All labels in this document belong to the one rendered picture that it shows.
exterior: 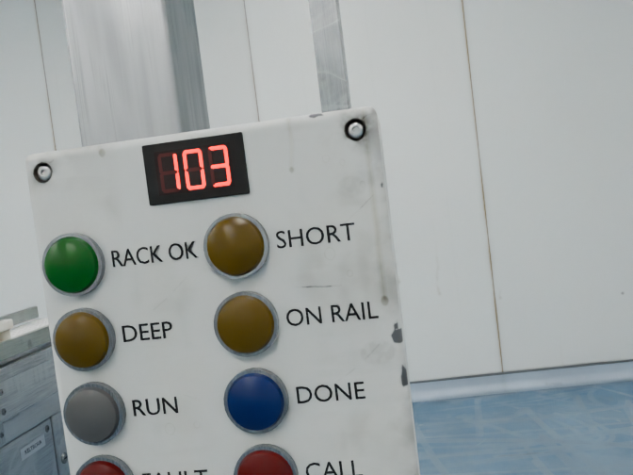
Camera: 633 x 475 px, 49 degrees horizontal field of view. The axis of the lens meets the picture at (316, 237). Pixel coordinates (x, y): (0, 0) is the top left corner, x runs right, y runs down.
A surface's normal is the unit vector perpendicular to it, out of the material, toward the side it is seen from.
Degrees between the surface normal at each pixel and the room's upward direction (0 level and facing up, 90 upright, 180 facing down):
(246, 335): 93
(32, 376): 90
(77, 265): 90
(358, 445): 90
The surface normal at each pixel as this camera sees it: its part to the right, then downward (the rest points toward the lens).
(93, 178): -0.15, 0.07
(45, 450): 0.98, -0.11
